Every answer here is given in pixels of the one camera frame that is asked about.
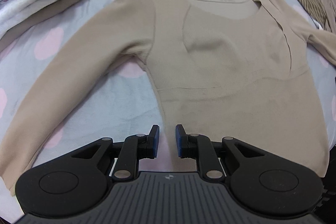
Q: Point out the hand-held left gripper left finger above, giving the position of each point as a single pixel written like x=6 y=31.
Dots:
x=156 y=141

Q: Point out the stack of folded clothes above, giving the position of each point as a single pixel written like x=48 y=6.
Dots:
x=65 y=1

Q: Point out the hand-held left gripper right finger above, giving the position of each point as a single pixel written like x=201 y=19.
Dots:
x=178 y=141

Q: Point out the beige sweater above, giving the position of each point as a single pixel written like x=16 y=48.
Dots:
x=223 y=69

